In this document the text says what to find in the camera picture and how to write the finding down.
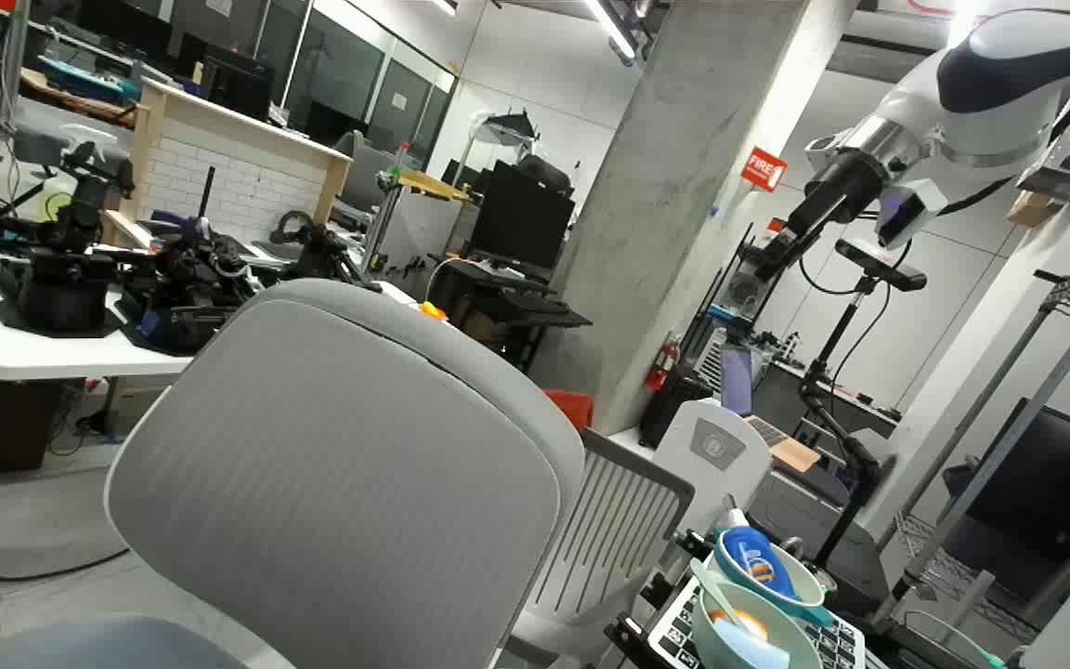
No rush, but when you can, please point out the orange flat object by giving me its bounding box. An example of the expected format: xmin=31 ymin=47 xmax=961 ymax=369
xmin=548 ymin=388 xmax=599 ymax=434

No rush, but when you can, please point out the black camera on tripod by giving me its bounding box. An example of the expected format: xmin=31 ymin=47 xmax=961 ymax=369
xmin=800 ymin=238 xmax=932 ymax=570

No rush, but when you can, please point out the black equipment pile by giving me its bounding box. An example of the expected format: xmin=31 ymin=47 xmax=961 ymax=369
xmin=0 ymin=141 xmax=269 ymax=357

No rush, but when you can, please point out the small teal bowl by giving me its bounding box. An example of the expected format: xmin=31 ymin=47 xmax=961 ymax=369
xmin=686 ymin=579 xmax=825 ymax=669

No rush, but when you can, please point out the red fire extinguisher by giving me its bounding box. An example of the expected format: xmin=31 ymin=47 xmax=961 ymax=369
xmin=644 ymin=336 xmax=685 ymax=398

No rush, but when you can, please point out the white work table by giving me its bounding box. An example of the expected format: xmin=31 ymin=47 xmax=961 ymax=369
xmin=0 ymin=218 xmax=199 ymax=574

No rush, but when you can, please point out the large teal bowl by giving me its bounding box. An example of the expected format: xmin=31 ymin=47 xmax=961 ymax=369
xmin=715 ymin=524 xmax=830 ymax=617

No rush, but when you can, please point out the red wall sign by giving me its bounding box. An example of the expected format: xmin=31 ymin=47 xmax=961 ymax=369
xmin=738 ymin=144 xmax=792 ymax=196

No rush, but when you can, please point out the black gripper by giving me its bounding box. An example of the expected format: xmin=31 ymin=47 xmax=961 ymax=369
xmin=788 ymin=149 xmax=901 ymax=254

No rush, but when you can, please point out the white brick pattern box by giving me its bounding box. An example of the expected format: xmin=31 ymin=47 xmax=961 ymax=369
xmin=122 ymin=80 xmax=353 ymax=247

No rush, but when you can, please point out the white slatted chair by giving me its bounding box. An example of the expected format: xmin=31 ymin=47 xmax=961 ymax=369
xmin=502 ymin=426 xmax=699 ymax=669

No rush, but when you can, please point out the grey mesh office chair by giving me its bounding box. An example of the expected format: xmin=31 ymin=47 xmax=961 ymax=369
xmin=0 ymin=274 xmax=586 ymax=669

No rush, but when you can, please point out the concrete pillar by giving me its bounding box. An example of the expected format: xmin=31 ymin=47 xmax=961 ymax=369
xmin=530 ymin=0 xmax=818 ymax=433

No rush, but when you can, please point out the white chair with grey patch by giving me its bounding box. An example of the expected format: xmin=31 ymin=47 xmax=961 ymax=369
xmin=652 ymin=398 xmax=774 ymax=537

